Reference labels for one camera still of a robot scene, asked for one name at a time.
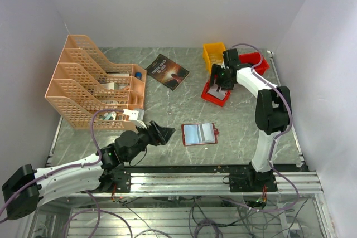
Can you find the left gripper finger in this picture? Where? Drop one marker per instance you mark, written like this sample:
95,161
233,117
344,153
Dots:
157,133
166,133

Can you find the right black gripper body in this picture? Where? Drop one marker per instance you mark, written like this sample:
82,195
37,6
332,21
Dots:
223,81

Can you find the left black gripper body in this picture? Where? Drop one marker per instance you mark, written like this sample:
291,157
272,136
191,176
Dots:
146,136

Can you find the red leather card holder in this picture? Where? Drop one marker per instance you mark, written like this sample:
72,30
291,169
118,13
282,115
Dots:
190,135

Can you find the white magnetic stripe card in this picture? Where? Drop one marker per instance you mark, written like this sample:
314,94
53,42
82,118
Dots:
206,133

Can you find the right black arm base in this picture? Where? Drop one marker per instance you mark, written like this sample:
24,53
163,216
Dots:
246,183

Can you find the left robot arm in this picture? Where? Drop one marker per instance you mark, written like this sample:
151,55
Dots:
29,188

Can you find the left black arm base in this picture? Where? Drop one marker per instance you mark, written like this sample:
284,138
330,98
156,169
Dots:
115,183

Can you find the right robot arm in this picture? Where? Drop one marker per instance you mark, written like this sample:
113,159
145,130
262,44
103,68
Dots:
273,116

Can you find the white cards in red bin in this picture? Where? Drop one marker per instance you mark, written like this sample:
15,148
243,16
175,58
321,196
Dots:
218,93

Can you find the red bin with cards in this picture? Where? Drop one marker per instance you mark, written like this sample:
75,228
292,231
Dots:
208,97

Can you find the yellow plastic bin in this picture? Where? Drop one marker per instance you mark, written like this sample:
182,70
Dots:
213,54

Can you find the red bin with dark item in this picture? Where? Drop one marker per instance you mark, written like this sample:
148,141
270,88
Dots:
253,59

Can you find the dark paperback book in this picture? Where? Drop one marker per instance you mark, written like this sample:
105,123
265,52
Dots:
167,72

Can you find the blue bottle cap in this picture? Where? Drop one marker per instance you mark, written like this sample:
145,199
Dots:
138,75

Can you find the pink mesh file organizer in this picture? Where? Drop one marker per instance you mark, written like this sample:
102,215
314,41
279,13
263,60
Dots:
87,88

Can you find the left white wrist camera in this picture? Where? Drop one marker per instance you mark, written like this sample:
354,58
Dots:
135,116

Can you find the aluminium mounting rail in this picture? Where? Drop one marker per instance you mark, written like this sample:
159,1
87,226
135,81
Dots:
169,184

